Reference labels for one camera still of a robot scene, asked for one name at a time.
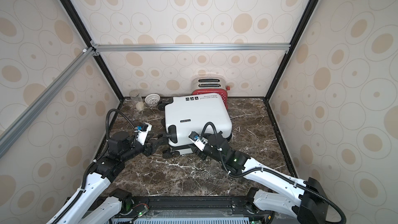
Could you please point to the black left corner post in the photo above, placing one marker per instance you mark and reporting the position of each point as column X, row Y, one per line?
column 84, row 34

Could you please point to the white perforated strainer bowl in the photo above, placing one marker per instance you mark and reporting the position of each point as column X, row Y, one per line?
column 152, row 99

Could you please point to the black corner frame post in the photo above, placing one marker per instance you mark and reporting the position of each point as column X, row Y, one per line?
column 302, row 24

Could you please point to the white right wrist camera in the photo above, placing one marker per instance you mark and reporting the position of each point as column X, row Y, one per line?
column 198, row 141

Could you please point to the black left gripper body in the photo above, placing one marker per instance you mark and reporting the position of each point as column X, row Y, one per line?
column 135, row 149

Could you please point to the aluminium rail back wall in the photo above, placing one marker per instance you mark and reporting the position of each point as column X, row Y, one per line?
column 192, row 47

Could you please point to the aluminium rail left wall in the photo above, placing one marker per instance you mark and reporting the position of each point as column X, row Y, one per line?
column 17, row 128

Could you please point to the clear glass jar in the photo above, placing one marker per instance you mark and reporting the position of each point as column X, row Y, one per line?
column 137, row 100

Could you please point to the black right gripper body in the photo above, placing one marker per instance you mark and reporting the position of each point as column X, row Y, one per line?
column 197, row 150

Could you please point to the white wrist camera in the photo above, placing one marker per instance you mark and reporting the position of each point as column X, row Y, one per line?
column 142, row 132
column 198, row 141

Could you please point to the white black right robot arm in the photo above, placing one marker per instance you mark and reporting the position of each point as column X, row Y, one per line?
column 303, row 199

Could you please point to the red polka dot toaster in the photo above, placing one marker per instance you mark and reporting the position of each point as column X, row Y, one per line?
column 211, row 85

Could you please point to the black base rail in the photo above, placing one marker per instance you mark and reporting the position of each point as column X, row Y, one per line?
column 192, row 210

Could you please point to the white hard shell suitcase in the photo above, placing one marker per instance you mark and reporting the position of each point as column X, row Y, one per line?
column 186, row 114

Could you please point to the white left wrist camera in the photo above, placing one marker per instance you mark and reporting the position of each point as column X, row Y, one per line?
column 142, row 132

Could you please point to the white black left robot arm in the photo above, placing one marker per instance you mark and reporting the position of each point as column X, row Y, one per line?
column 101, row 172

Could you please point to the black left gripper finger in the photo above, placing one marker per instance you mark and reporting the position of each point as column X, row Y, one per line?
column 159, row 141
column 150, row 149

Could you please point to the aluminium rail wall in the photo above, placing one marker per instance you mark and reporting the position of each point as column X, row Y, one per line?
column 17, row 128
column 192, row 47

